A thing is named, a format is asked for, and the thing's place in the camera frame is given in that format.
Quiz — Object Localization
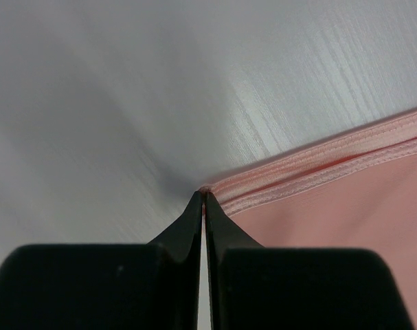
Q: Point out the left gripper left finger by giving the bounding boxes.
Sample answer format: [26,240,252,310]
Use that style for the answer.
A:
[0,192,203,329]

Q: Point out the pink cloth napkin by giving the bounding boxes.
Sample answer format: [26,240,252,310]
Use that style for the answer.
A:
[199,105,417,248]

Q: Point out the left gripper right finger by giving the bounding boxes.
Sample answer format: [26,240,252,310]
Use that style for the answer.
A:
[205,192,414,329]

